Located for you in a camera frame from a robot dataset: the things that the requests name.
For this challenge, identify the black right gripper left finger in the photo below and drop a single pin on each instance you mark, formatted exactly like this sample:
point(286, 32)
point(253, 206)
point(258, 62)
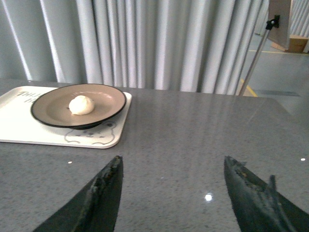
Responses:
point(94, 208)

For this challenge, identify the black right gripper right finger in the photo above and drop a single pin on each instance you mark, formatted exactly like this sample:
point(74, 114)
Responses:
point(257, 205)

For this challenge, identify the beige plate with black rim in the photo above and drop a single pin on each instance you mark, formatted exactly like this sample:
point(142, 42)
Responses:
point(52, 108)

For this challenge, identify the white steamed bun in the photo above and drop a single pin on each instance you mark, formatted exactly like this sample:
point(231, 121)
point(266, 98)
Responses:
point(81, 105)

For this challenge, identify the white bear-print tray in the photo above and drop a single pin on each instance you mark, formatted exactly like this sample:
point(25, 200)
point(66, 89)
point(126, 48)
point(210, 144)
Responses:
point(17, 125)

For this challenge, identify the cardboard box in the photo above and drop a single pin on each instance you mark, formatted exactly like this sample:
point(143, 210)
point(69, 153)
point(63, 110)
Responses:
point(297, 44)

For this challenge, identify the grey board on stand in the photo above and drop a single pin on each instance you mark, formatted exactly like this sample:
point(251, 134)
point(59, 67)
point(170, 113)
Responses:
point(281, 11)

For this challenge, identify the grey pleated curtain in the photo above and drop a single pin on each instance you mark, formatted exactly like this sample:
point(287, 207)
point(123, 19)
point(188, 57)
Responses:
point(186, 45)

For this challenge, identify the metal stand pole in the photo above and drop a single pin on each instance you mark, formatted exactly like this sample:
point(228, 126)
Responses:
point(273, 23)

